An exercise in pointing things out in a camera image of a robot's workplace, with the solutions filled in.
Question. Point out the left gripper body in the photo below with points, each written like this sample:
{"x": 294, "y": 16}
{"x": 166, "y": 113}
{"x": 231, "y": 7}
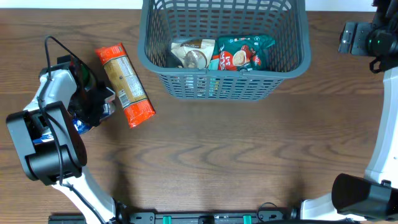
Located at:
{"x": 101, "y": 101}

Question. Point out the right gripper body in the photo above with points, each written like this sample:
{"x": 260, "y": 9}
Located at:
{"x": 352, "y": 38}

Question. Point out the green lid Knorr jar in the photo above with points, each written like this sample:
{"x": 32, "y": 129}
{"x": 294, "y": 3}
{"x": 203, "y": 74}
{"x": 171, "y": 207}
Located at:
{"x": 89, "y": 80}

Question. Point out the Kleenex tissue multipack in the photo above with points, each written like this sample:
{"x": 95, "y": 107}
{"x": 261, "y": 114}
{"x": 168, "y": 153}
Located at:
{"x": 82, "y": 127}

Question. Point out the orange spaghetti package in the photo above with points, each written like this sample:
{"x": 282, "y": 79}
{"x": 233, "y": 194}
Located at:
{"x": 126, "y": 84}

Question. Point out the green Nescafe coffee bag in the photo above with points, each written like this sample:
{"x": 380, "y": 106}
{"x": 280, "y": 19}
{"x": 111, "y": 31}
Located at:
{"x": 242, "y": 52}

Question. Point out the beige coffee snack bag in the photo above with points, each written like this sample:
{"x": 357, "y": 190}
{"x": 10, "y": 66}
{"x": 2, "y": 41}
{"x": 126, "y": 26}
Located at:
{"x": 195, "y": 53}

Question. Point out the light blue small packet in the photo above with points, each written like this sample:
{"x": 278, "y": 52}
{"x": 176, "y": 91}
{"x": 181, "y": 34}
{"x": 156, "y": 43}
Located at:
{"x": 214, "y": 64}

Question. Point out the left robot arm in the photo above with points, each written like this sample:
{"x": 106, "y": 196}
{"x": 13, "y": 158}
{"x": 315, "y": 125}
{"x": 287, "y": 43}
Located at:
{"x": 60, "y": 163}

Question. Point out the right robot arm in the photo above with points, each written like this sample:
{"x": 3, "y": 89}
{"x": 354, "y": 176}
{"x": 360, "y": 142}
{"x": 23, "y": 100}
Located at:
{"x": 372, "y": 197}

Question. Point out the grey plastic basket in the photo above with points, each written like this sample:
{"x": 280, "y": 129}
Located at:
{"x": 164, "y": 22}

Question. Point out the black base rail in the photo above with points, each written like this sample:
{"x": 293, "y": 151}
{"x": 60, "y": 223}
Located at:
{"x": 262, "y": 217}

